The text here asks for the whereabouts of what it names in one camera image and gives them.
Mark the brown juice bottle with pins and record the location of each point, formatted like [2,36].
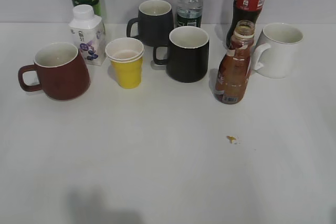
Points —
[234,69]

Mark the red ceramic mug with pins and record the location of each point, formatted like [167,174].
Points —
[61,70]

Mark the yellow paper cup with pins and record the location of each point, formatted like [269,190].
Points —
[126,57]

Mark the orange juice spill stain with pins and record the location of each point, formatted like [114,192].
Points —
[233,140]

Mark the black mug front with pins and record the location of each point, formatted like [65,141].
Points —
[187,54]

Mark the dark grey mug rear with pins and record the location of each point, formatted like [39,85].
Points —
[155,22]

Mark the clear water bottle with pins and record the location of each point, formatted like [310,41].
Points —
[189,13]

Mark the white milk carton bottle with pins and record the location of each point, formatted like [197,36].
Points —
[89,35]

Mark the white ceramic mug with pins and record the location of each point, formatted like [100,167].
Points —
[276,49]

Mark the cola bottle red label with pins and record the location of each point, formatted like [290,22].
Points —
[245,3]

